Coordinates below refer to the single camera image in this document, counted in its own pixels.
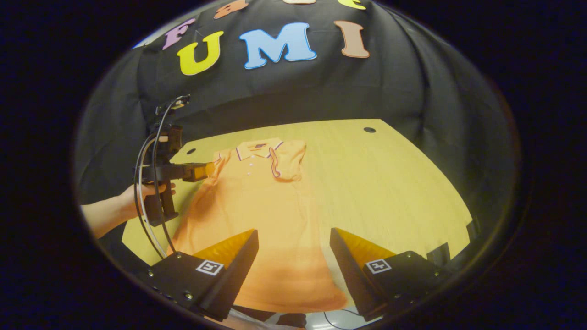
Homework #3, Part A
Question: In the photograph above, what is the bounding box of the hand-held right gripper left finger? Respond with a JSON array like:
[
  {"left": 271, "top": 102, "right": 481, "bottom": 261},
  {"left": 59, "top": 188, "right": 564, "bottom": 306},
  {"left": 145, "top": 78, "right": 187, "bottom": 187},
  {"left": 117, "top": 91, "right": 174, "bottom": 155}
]
[{"left": 147, "top": 229, "right": 259, "bottom": 321}]

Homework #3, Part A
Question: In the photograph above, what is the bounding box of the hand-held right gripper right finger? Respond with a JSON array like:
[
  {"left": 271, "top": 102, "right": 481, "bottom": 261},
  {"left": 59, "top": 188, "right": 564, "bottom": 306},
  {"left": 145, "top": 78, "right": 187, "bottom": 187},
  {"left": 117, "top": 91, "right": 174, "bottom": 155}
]
[{"left": 329, "top": 228, "right": 452, "bottom": 321}]

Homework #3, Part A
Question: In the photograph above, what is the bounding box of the orange T-shirt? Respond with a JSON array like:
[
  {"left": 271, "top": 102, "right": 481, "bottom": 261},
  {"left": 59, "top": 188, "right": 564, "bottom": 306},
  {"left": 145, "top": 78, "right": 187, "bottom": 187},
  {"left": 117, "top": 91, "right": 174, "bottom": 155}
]
[{"left": 167, "top": 138, "right": 349, "bottom": 314}]

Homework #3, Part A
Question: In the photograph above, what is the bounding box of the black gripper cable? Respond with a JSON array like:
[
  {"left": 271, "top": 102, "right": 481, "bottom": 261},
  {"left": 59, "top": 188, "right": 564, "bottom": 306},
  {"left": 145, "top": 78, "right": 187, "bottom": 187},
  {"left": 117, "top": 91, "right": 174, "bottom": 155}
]
[{"left": 133, "top": 96, "right": 179, "bottom": 260}]

